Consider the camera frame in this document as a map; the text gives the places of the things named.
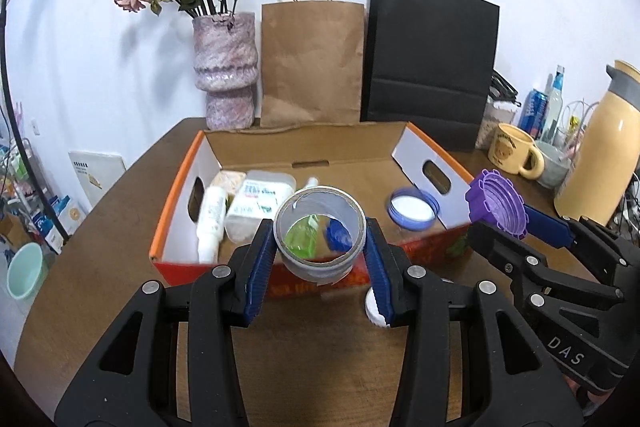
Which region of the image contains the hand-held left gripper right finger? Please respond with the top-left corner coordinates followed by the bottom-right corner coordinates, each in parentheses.
top-left (365, 218), bottom-right (583, 427)

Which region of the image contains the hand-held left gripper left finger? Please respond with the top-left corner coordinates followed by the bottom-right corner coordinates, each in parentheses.
top-left (54, 219), bottom-right (278, 427)

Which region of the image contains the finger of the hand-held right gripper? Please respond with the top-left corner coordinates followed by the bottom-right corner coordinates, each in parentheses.
top-left (522, 204), bottom-right (640, 269)
top-left (467, 219), bottom-right (626, 312)

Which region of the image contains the blue ridged lid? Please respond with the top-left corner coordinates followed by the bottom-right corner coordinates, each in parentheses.
top-left (325, 219), bottom-right (353, 253)

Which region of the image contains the green spray bottle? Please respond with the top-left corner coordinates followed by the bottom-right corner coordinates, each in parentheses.
top-left (284, 177), bottom-right (321, 260)

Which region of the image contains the grey tape roll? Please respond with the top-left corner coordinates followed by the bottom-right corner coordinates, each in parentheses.
top-left (273, 187), bottom-right (368, 285)

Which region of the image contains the purple ridged lid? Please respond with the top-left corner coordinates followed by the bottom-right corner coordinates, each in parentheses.
top-left (465, 169), bottom-right (530, 240)

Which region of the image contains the white rectangular plastic container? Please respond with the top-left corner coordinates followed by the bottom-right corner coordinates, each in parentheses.
top-left (224, 170), bottom-right (297, 245)

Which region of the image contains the white tube bottle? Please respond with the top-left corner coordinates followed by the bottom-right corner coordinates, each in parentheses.
top-left (196, 186), bottom-right (230, 264)

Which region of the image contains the red orange cardboard box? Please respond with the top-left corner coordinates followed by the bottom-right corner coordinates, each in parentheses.
top-left (149, 121), bottom-right (476, 300)

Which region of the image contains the person's right hand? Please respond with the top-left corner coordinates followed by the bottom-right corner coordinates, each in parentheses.
top-left (565, 377), bottom-right (603, 414)

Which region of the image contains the white ribbed bottle cap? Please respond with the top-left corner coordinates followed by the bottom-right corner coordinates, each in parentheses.
top-left (364, 287), bottom-right (396, 328)

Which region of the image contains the blue rimmed white lid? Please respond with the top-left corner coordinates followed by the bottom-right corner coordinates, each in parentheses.
top-left (386, 188), bottom-right (441, 232)

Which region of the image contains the yellow bear mug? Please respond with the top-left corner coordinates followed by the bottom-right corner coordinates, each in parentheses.
top-left (487, 123), bottom-right (545, 180)

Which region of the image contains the cream thermos jug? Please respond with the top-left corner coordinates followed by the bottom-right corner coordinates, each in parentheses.
top-left (553, 60), bottom-right (640, 228)

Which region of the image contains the small cream yellow container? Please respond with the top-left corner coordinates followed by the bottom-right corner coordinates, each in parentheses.
top-left (212, 170), bottom-right (248, 198)

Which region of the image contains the blue drink can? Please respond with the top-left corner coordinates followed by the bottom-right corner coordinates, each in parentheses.
top-left (517, 89), bottom-right (551, 140)

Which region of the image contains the clear jar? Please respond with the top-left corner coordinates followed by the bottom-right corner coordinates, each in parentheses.
top-left (475, 99), bottom-right (521, 150)

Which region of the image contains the clear plastic bottle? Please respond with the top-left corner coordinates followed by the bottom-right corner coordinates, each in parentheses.
top-left (540, 65), bottom-right (566, 145)

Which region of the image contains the black clips bunch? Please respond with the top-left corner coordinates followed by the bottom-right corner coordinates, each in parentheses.
top-left (490, 69), bottom-right (518, 105)

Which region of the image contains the white flat book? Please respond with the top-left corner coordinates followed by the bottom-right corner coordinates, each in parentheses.
top-left (67, 150), bottom-right (127, 208)

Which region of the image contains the black paper bag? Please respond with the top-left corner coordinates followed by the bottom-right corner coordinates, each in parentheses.
top-left (360, 0), bottom-right (501, 152)

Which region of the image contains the blue white box stack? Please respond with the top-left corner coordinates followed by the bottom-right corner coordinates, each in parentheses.
top-left (30, 194), bottom-right (83, 253)

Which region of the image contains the brown paper bag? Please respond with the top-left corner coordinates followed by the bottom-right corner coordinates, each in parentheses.
top-left (260, 0), bottom-right (366, 128)

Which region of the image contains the pink marbled vase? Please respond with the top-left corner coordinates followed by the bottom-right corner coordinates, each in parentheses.
top-left (192, 12), bottom-right (261, 131)

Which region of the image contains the mint green bucket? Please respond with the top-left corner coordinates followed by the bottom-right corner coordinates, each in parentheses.
top-left (6, 242), bottom-right (50, 303)

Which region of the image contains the small brown cardboard box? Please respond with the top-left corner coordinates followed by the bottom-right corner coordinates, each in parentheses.
top-left (0, 212), bottom-right (28, 248)

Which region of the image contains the cluttered storage rack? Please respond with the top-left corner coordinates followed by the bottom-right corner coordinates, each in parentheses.
top-left (0, 137), bottom-right (56, 253)

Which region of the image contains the black light stand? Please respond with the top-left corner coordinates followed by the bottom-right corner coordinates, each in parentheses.
top-left (0, 0), bottom-right (71, 240)

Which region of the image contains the black cable tangle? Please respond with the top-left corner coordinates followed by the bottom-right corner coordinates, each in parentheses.
top-left (620, 177), bottom-right (640, 228)

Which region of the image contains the white wire holder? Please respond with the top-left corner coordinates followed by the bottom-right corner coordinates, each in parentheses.
top-left (560, 99), bottom-right (601, 148)

